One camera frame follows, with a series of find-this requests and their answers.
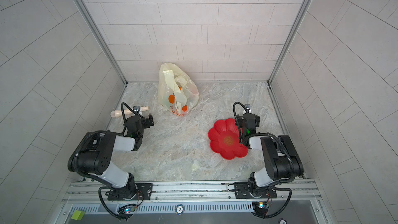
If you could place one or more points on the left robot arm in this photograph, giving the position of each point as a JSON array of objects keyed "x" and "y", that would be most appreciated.
[{"x": 93, "y": 157}]

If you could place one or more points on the wooden rolling pin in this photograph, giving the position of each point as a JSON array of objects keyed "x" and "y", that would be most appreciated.
[{"x": 118, "y": 113}]

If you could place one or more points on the orange fruit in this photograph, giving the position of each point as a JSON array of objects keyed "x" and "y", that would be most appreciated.
[{"x": 171, "y": 99}]

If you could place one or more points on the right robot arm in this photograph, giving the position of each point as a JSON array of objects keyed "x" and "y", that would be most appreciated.
[{"x": 281, "y": 160}]

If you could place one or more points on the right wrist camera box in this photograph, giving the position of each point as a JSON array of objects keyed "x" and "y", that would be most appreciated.
[{"x": 248, "y": 108}]

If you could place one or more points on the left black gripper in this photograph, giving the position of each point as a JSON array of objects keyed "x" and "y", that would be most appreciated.
[{"x": 146, "y": 122}]

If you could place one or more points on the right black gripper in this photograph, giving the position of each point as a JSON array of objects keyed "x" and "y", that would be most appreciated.
[{"x": 258, "y": 120}]

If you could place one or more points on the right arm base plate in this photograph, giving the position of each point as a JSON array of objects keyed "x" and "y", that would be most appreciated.
[{"x": 246, "y": 190}]

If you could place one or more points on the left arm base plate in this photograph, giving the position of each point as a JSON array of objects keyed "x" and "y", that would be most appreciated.
[{"x": 139, "y": 192}]

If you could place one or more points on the aluminium mounting rail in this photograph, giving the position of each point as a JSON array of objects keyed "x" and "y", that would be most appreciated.
[{"x": 167, "y": 191}]

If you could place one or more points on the green block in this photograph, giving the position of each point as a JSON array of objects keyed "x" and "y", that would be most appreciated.
[{"x": 77, "y": 215}]

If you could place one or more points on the red flower-shaped bowl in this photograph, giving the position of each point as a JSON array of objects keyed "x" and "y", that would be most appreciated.
[{"x": 224, "y": 140}]

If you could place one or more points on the cream plastic bag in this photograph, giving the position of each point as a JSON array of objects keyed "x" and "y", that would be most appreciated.
[{"x": 173, "y": 80}]

